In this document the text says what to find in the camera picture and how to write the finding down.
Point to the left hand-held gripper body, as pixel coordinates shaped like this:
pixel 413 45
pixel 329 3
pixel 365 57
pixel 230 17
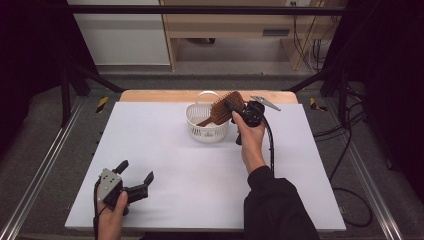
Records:
pixel 115 191

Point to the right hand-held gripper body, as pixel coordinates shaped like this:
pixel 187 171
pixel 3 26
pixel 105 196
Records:
pixel 254 115

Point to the brown wooden hairbrush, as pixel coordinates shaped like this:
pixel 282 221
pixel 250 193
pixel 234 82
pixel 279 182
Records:
pixel 223 111

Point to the white plastic basket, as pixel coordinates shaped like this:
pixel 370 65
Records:
pixel 206 135

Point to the person's right hand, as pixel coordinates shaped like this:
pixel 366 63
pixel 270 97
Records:
pixel 252 146

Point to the person's left hand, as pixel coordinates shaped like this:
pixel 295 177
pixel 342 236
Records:
pixel 111 223

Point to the white table cover sheet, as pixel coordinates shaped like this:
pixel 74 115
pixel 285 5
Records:
pixel 173 160

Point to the yellow black tape mark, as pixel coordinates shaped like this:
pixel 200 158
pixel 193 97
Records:
pixel 313 104

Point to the light wooden desk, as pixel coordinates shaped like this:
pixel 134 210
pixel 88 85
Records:
pixel 233 21

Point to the black metal stand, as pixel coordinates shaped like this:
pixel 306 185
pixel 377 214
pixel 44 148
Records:
pixel 65 96
pixel 342 96

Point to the white cabinet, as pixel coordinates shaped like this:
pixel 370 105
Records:
pixel 123 36

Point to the dark curtain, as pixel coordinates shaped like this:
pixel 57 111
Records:
pixel 30 60
pixel 393 83

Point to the aluminium floor rail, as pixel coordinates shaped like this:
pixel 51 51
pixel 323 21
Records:
pixel 373 196
pixel 43 166

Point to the black horizontal frame bar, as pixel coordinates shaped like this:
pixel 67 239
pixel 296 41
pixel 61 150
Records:
pixel 200 9

